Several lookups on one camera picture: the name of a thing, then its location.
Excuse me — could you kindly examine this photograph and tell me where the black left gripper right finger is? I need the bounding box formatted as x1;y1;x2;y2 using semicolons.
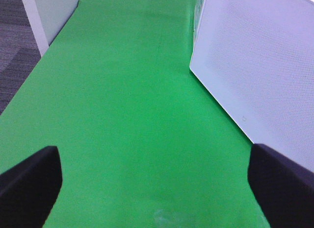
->
247;144;314;228

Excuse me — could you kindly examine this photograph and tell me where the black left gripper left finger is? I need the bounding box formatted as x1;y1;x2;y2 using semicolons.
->
0;146;62;228

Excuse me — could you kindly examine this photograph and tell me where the white microwave door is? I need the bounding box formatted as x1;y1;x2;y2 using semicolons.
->
190;0;314;171

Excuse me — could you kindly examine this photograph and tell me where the clear tape patch left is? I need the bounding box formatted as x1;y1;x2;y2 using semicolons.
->
153;209;195;228

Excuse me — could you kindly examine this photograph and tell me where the white partition panel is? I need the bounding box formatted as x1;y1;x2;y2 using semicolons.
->
22;0;79;56

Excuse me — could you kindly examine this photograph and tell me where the white microwave oven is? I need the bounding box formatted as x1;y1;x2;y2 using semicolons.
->
193;0;206;49

